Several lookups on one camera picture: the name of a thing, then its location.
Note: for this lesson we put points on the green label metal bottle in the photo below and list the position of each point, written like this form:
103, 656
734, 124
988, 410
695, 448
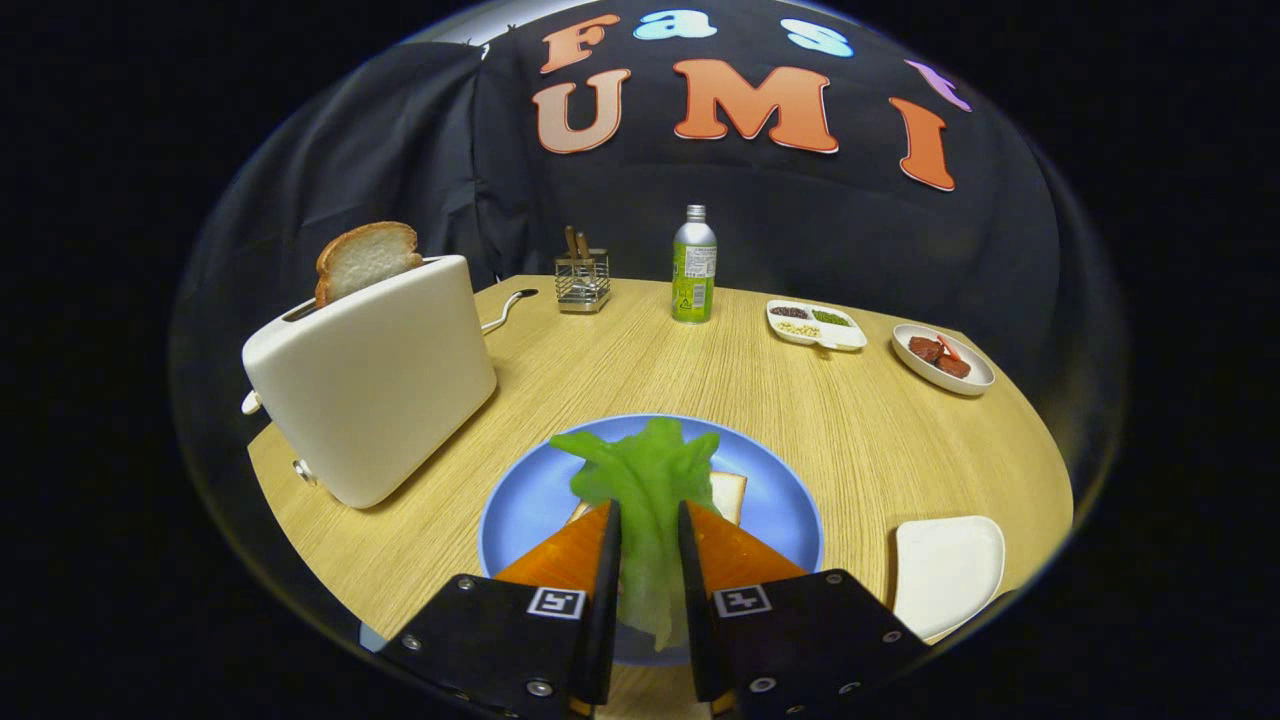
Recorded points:
693, 270

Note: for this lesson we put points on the pink ham slice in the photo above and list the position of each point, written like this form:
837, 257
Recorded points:
948, 346

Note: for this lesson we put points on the toasted bread slice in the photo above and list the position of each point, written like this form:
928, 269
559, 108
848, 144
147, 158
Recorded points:
365, 258

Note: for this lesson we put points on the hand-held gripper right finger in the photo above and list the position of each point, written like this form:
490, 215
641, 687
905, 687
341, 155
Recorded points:
695, 620

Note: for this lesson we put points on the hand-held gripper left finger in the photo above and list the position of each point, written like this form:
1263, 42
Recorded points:
600, 620

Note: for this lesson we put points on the dark beans pile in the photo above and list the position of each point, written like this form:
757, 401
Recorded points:
789, 312

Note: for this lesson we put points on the wooden utensils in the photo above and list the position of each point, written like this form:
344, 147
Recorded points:
572, 243

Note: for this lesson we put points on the white square plate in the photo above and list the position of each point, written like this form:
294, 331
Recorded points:
948, 575

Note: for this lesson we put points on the white toaster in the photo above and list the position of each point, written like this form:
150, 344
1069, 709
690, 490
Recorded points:
380, 390

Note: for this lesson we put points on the green beans pile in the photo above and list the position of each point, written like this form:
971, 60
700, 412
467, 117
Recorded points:
831, 318

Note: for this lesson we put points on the white bread slice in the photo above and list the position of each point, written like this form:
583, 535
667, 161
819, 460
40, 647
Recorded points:
728, 495

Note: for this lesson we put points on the blue round plate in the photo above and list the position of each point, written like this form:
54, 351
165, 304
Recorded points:
530, 510

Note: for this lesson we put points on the round white plate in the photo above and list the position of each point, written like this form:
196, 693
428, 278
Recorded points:
915, 370

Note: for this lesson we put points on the yellow beans pile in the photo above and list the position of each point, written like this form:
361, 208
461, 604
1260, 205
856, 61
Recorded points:
797, 329

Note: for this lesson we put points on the black backdrop cloth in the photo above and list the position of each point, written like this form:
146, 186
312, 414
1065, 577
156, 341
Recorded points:
800, 220

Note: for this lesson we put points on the brown meat slice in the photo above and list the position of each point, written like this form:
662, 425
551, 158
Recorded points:
954, 367
925, 349

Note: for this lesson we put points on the green lettuce leaf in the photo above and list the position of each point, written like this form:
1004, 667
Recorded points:
650, 480

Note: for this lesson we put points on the white divided dish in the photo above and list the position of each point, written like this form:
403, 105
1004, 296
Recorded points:
845, 338

